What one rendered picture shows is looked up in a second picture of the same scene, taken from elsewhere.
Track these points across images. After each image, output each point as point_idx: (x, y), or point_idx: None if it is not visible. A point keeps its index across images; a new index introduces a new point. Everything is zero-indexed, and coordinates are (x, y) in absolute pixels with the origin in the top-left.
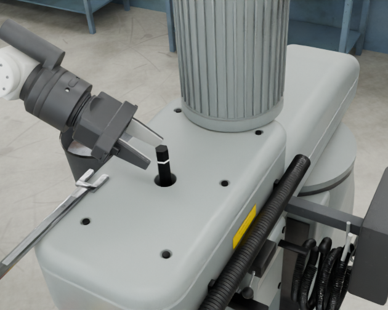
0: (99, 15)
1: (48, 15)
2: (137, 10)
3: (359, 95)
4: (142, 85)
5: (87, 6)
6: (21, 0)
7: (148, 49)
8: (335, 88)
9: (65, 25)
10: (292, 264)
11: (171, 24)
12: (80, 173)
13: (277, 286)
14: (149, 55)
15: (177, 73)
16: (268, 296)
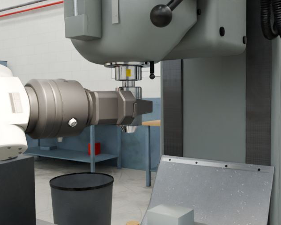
0: (99, 170)
1: (65, 168)
2: (126, 169)
3: None
4: (122, 199)
5: (92, 156)
6: (49, 156)
7: (130, 184)
8: None
9: (75, 172)
10: (256, 60)
11: (148, 164)
12: (60, 209)
13: (242, 35)
14: (130, 187)
15: (150, 195)
16: (232, 13)
